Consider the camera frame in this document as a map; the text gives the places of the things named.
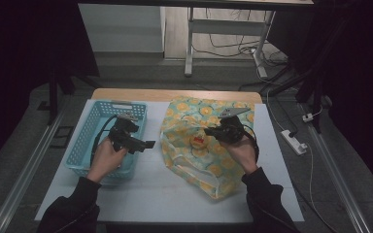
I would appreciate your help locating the white plug adapter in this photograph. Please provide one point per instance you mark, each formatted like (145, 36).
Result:
(308, 117)

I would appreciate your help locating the white panel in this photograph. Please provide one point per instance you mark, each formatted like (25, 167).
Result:
(119, 29)

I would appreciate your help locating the black stand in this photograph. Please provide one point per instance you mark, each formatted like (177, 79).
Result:
(314, 87)
(53, 97)

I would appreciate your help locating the desk with white legs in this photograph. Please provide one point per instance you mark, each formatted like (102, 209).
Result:
(223, 27)

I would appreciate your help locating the floral cloth tote bag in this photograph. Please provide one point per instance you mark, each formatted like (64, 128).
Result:
(187, 161)

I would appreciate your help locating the dark curtain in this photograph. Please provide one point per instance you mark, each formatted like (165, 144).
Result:
(366, 97)

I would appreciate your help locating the person's right hand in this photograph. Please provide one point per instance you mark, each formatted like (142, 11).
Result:
(244, 155)

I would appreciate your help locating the blue plastic basket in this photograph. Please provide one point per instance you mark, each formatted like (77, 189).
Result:
(84, 139)

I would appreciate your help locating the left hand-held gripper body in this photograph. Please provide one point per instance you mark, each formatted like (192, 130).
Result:
(124, 136)

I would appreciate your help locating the person's left hand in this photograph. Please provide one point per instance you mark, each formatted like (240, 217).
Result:
(105, 160)

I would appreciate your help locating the white power strip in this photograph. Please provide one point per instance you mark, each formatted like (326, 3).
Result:
(293, 141)

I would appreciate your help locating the white table mat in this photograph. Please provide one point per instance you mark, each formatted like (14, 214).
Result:
(152, 200)

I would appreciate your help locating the aluminium rail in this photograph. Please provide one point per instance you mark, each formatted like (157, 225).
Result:
(333, 171)
(26, 171)

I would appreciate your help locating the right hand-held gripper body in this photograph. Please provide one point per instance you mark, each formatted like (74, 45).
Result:
(231, 131)

